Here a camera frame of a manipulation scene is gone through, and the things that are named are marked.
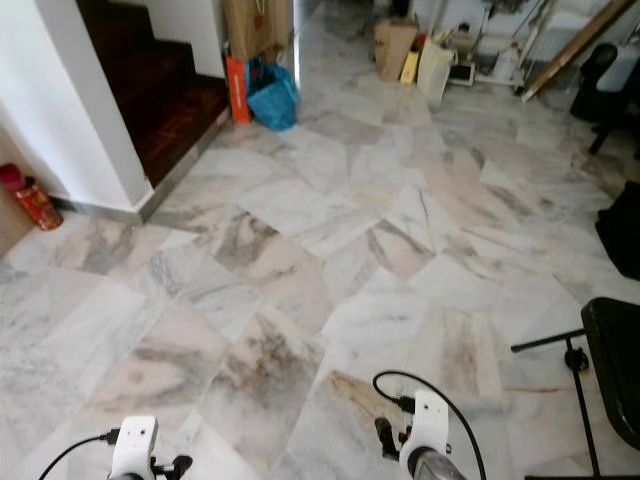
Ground blue plastic bag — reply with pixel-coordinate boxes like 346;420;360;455
248;58;301;132

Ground long wooden plank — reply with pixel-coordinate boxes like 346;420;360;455
520;0;640;101

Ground yellow flat packet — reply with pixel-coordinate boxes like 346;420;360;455
400;50;421;85

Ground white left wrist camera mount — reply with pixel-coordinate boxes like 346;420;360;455
110;416;159;480

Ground black covered furniture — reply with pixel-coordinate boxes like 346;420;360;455
595;182;640;281

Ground black office chair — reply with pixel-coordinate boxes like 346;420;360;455
570;42;640;156

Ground tall brown cardboard box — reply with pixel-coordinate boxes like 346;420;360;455
223;0;296;61

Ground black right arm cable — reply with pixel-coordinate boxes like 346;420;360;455
373;370;489;480

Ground dark wooden stairs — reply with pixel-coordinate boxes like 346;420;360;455
75;0;229;189

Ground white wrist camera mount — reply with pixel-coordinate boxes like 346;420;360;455
400;390;451;471
110;416;159;480

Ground cream cloth bag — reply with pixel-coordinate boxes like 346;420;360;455
417;38;456;107

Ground orange flat box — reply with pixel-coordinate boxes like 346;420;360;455
226;55;251;125

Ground red patterned bottle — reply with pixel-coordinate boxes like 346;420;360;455
0;164;64;232

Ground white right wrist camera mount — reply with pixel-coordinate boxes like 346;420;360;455
400;390;451;471

